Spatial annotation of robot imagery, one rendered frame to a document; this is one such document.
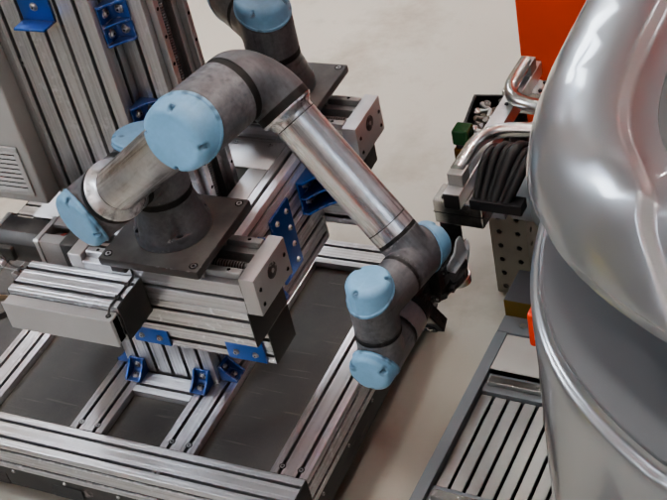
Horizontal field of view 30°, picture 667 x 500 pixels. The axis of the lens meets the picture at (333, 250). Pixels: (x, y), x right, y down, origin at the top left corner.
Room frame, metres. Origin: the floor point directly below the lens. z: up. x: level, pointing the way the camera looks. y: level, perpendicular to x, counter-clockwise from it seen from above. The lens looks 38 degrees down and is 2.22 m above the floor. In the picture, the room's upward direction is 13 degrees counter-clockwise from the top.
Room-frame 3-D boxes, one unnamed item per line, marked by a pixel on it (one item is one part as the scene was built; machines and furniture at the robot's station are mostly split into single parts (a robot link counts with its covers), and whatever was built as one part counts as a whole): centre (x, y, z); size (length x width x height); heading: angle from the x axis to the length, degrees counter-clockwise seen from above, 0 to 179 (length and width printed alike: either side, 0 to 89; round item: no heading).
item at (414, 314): (1.52, -0.08, 0.85); 0.08 x 0.05 x 0.08; 55
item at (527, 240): (2.49, -0.47, 0.21); 0.10 x 0.10 x 0.42; 55
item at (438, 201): (1.68, -0.23, 0.93); 0.09 x 0.05 x 0.05; 55
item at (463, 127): (2.30, -0.34, 0.64); 0.04 x 0.04 x 0.04; 55
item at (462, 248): (1.65, -0.21, 0.85); 0.09 x 0.03 x 0.06; 137
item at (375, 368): (1.45, -0.04, 0.85); 0.11 x 0.08 x 0.09; 145
